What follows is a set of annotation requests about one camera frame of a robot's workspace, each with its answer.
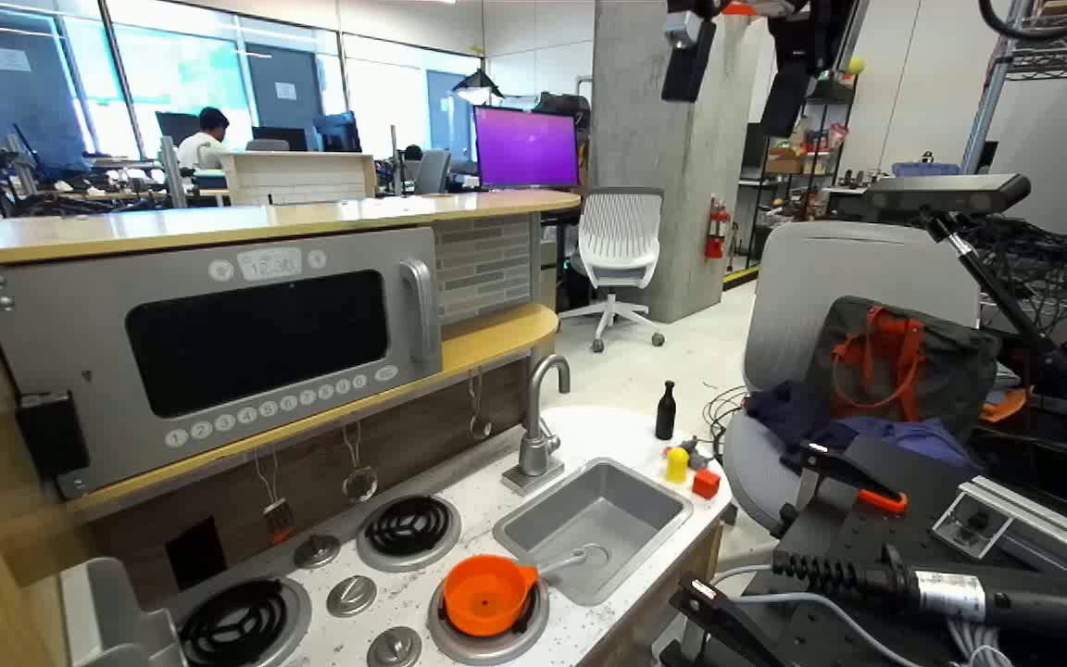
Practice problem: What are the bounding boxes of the gray toy sink basin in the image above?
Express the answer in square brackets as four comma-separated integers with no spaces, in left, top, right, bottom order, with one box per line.
[488,457,694,608]

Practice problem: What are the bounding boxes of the gray toy microwave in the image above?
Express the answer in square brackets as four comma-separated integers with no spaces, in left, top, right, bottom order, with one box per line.
[0,223,450,499]

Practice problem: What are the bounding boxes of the monitor with purple screen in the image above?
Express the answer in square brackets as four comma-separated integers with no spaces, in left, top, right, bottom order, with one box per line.
[471,105,584,193]

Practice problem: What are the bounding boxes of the metal corner bracket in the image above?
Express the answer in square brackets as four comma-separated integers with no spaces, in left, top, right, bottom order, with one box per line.
[929,493,1014,558]

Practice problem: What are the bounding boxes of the red fire extinguisher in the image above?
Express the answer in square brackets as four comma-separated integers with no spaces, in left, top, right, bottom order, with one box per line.
[701,197,735,268]

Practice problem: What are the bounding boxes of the small red toy object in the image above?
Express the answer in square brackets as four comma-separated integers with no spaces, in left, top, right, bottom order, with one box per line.
[689,463,728,505]

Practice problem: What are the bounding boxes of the black stereo camera bar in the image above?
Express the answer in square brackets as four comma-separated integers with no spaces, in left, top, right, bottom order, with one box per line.
[864,171,1033,223]

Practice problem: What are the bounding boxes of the black clamp orange handle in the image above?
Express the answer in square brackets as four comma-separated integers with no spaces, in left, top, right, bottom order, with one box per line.
[781,442,917,521]

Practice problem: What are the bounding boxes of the seated person white shirt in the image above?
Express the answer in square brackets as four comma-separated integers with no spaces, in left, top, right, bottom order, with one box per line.
[173,105,235,171]

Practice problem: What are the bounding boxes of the gray toy stove knob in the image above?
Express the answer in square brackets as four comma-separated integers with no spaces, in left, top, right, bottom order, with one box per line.
[365,624,428,667]
[289,529,344,572]
[323,575,381,624]

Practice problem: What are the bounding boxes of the hanging toy utensil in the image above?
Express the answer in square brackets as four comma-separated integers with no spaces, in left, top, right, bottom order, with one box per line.
[251,457,295,549]
[336,424,386,509]
[462,374,497,444]

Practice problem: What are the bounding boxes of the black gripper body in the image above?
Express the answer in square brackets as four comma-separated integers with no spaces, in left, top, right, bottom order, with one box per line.
[660,14,718,106]

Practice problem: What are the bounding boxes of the concrete pillar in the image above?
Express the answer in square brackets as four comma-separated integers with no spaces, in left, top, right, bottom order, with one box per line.
[589,0,767,325]

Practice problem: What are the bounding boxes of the aluminum extrusion rail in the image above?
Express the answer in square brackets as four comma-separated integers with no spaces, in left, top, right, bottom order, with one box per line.
[935,473,1067,586]

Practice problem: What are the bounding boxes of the black clip box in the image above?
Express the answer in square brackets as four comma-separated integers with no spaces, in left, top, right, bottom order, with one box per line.
[14,389,92,481]

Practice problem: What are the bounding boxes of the gray padded chair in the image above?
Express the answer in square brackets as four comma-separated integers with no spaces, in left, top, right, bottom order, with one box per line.
[718,218,985,534]

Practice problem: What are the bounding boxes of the gray cable bundle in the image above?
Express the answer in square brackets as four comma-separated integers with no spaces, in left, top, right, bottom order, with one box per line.
[946,617,1022,667]

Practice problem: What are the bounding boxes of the blue cloth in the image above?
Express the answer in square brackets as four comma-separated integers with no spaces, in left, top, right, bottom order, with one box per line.
[747,382,973,473]

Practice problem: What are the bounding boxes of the silver toy faucet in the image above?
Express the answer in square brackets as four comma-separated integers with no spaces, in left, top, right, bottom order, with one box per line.
[502,352,578,498]

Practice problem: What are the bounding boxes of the black pendant lamp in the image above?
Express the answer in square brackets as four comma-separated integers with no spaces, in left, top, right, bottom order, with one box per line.
[454,58,509,106]

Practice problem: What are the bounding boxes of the white office chair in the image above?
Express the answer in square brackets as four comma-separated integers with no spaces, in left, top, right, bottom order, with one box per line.
[556,188,672,357]

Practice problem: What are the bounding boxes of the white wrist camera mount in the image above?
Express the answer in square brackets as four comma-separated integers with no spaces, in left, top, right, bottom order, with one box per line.
[660,9,704,52]

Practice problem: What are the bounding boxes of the orange toy pot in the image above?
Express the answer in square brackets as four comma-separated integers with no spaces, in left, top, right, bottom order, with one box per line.
[437,549,594,641]

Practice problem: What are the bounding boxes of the black bag orange straps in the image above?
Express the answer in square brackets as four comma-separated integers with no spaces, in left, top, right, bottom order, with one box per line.
[806,292,1006,442]

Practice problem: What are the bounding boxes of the beige office cabinet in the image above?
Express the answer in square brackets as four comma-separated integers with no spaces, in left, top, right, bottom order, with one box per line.
[218,150,378,209]

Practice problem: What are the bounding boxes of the small black bottle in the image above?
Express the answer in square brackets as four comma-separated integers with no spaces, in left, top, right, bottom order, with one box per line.
[651,379,681,444]

